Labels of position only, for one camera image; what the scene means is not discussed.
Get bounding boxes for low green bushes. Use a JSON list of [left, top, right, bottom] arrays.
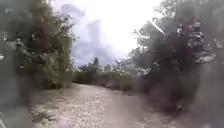
[[72, 57, 141, 93]]

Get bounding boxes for grey gravel dirt path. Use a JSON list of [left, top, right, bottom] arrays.
[[28, 82, 188, 128]]

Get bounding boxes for dark green trees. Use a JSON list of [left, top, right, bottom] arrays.
[[128, 0, 224, 116]]

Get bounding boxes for green leafy bushes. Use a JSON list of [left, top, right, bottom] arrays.
[[0, 0, 77, 98]]

